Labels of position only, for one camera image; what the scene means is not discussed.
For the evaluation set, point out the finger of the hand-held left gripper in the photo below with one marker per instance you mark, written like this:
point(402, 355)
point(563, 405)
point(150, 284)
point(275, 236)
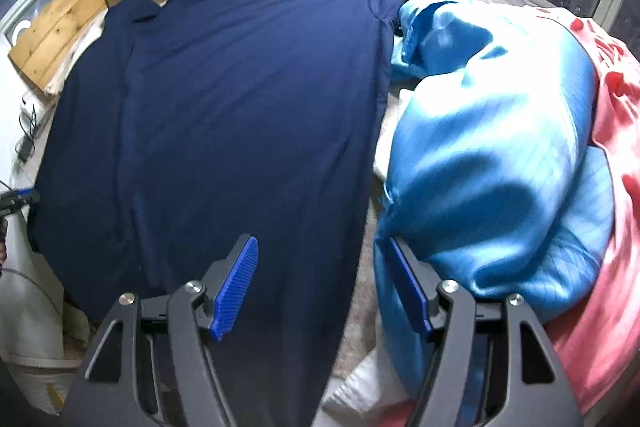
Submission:
point(22, 195)
point(12, 209)

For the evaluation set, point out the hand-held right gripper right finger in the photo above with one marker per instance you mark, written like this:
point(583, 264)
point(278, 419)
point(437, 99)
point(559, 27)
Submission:
point(410, 287)

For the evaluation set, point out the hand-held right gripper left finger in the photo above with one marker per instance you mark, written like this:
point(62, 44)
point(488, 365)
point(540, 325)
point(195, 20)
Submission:
point(235, 287)

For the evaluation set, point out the navy blue shirt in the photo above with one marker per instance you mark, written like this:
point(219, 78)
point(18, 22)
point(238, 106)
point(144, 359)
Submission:
point(225, 107)

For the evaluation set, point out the black power adapter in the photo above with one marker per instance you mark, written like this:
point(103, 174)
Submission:
point(23, 149)

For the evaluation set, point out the plaid woven blanket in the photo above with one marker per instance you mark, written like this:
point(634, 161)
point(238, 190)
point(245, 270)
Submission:
point(362, 322)

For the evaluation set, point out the white power strip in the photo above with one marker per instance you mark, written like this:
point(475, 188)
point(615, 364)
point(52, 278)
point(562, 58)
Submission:
point(35, 112)

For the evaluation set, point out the white plastic bag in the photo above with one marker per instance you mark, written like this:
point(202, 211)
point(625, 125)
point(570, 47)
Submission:
point(30, 297)

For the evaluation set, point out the white cloth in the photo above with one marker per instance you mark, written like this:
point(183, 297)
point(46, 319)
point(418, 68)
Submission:
point(370, 382)

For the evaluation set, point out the pine plank board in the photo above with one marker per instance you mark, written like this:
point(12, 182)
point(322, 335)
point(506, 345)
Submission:
point(55, 32)

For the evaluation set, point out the pink garment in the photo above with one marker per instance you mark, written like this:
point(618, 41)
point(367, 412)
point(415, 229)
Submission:
point(620, 257)

